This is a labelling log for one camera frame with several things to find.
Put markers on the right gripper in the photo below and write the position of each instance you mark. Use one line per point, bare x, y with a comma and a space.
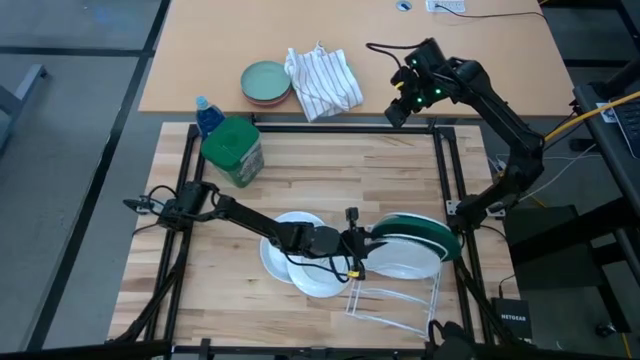
430, 85

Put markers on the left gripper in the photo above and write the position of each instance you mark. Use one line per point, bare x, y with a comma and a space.
356, 250

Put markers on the white plate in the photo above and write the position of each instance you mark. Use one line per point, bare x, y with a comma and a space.
405, 260
272, 260

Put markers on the large dark green plate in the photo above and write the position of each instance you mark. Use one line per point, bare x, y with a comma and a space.
425, 230

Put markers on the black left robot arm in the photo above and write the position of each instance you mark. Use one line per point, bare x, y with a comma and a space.
250, 217

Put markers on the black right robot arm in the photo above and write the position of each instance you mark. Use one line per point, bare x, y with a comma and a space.
500, 110

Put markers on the white striped dish towel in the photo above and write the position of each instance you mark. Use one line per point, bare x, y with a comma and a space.
322, 82

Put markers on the light wooden desk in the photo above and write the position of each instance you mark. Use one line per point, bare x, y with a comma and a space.
350, 30

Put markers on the round desk grommet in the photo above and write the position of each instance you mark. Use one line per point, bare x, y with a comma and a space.
404, 5

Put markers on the white power outlet strip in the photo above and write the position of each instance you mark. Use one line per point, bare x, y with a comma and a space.
445, 6

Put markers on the small white power strip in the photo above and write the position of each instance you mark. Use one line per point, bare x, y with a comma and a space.
498, 211

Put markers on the black bulky object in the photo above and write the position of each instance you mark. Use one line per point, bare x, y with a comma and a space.
457, 345

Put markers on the small pink plate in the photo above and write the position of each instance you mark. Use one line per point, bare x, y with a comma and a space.
267, 103

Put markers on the small light green plate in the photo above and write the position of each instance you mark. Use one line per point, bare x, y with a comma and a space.
265, 80

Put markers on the black Netgear router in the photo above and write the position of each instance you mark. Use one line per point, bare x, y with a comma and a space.
512, 320

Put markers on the green lidded canister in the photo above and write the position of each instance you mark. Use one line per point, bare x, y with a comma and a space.
230, 142

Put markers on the black low cabinet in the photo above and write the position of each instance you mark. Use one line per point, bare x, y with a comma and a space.
550, 250

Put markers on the blue dish soap bottle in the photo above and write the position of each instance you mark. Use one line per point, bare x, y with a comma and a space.
209, 120

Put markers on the white paper label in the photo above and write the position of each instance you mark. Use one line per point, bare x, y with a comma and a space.
607, 112

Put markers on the black laptop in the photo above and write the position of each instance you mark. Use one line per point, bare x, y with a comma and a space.
631, 125

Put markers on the black caster wheel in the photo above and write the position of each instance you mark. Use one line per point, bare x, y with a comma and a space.
605, 330

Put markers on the grey metal bench leg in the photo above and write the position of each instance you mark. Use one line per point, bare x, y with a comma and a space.
25, 85

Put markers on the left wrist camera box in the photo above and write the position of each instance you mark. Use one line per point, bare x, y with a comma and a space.
352, 217

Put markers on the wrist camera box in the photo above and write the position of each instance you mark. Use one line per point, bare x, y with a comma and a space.
352, 217
427, 52

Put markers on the black aluminium table frame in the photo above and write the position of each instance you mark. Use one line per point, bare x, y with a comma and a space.
350, 128

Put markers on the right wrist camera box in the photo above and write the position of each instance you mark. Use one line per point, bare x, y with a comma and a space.
427, 52

